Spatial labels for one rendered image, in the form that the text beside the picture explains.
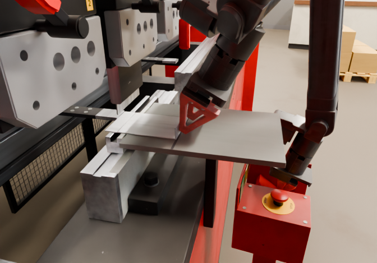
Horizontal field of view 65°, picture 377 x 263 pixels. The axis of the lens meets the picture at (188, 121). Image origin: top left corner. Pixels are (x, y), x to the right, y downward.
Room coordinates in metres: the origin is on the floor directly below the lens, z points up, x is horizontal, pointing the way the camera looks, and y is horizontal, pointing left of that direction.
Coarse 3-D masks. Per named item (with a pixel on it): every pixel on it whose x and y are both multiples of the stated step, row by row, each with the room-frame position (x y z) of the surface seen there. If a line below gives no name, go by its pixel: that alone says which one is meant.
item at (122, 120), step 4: (124, 112) 0.53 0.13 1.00; (128, 112) 0.53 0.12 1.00; (132, 112) 0.53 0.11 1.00; (120, 116) 0.52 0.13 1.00; (124, 116) 0.52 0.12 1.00; (128, 116) 0.52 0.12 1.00; (116, 120) 0.50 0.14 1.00; (120, 120) 0.50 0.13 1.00; (124, 120) 0.50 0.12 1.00; (112, 124) 0.48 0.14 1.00; (116, 124) 0.48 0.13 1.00; (120, 124) 0.48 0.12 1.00; (124, 124) 0.48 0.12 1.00; (108, 128) 0.46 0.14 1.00; (112, 128) 0.46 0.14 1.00; (116, 128) 0.46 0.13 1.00; (120, 128) 0.47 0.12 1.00; (116, 132) 0.45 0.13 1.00
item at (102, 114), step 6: (72, 108) 0.55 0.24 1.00; (78, 108) 0.55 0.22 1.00; (84, 108) 0.55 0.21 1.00; (90, 108) 0.55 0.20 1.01; (96, 108) 0.55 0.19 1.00; (102, 108) 0.55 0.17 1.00; (60, 114) 0.53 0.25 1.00; (66, 114) 0.53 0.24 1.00; (72, 114) 0.52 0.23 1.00; (78, 114) 0.52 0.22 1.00; (84, 114) 0.52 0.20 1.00; (90, 114) 0.52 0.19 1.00; (96, 114) 0.52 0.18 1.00; (102, 114) 0.52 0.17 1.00; (108, 114) 0.52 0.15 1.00; (114, 114) 0.52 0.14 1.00; (120, 114) 0.52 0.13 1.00; (108, 120) 0.51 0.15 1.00; (114, 120) 0.51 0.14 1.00
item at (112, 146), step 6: (156, 96) 0.63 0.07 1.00; (144, 102) 0.60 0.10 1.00; (150, 102) 0.59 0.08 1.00; (156, 102) 0.61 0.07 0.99; (138, 108) 0.56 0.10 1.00; (114, 132) 0.45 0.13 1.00; (108, 138) 0.44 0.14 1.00; (114, 138) 0.45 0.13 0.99; (108, 144) 0.44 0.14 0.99; (114, 144) 0.43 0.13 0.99; (108, 150) 0.44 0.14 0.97; (114, 150) 0.43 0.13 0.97; (120, 150) 0.43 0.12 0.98
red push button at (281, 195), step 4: (272, 192) 0.53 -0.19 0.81; (276, 192) 0.52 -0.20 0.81; (280, 192) 0.52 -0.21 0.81; (284, 192) 0.52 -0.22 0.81; (272, 196) 0.51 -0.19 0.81; (276, 196) 0.51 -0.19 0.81; (280, 196) 0.51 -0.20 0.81; (284, 196) 0.51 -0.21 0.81; (288, 196) 0.52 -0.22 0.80; (276, 200) 0.51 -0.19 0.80; (280, 200) 0.50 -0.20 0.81; (284, 200) 0.50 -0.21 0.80; (276, 204) 0.51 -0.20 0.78; (280, 204) 0.51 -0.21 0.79
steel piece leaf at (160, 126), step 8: (128, 120) 0.50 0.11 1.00; (136, 120) 0.50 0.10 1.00; (144, 120) 0.50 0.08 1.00; (152, 120) 0.50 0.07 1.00; (160, 120) 0.50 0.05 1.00; (168, 120) 0.50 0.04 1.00; (176, 120) 0.50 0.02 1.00; (128, 128) 0.46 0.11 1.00; (136, 128) 0.46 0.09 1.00; (144, 128) 0.46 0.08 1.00; (152, 128) 0.46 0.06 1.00; (160, 128) 0.46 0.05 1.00; (168, 128) 0.46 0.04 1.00; (176, 128) 0.43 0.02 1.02; (152, 136) 0.44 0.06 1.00; (160, 136) 0.43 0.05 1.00; (168, 136) 0.43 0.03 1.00; (176, 136) 0.43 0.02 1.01
